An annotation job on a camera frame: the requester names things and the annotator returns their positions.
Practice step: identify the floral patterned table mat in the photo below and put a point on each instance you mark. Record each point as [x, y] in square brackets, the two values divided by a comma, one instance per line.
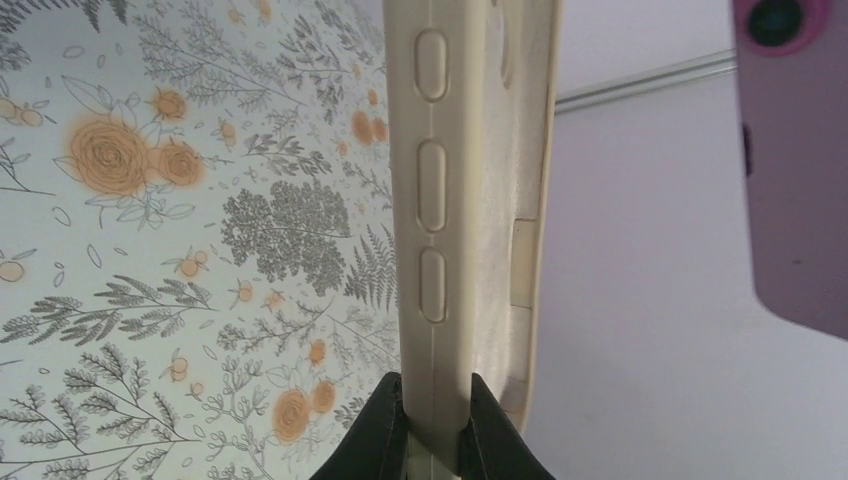
[197, 265]

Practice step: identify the cream silicone phone case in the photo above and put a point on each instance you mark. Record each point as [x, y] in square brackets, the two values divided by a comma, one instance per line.
[471, 97]

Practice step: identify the right aluminium corner post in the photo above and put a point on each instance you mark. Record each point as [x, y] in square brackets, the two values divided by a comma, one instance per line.
[651, 81]

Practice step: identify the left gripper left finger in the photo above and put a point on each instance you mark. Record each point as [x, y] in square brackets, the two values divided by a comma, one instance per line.
[375, 447]

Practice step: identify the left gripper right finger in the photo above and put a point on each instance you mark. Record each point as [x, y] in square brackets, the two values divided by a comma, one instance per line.
[490, 447]

